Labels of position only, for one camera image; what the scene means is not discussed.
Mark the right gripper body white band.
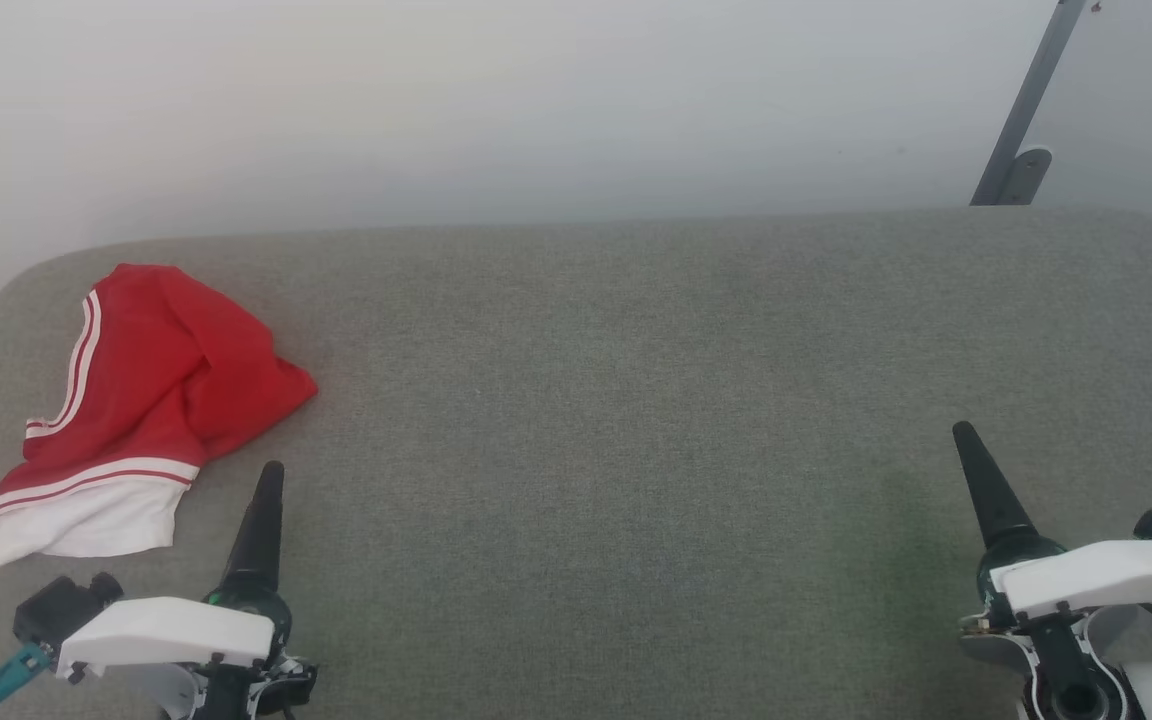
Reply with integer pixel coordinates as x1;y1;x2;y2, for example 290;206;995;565
961;535;1152;632

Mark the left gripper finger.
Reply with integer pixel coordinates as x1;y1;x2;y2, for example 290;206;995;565
252;462;286;594
220;462;275;594

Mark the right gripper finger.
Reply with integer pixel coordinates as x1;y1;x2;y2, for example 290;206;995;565
963;421;1038;547
951;421;1010;552

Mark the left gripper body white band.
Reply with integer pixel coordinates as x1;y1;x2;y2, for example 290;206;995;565
56;585;294;683

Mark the red white basketball jersey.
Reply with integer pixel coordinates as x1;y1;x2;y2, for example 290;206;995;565
0;263;319;568

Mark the grey fabric sofa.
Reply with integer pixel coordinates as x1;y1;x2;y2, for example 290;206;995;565
0;205;1152;720

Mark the teal cable connector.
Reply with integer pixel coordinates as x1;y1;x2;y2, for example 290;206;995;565
0;643;54;719

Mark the grey rounded metal bracket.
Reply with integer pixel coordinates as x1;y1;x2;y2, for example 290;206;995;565
996;147;1054;207

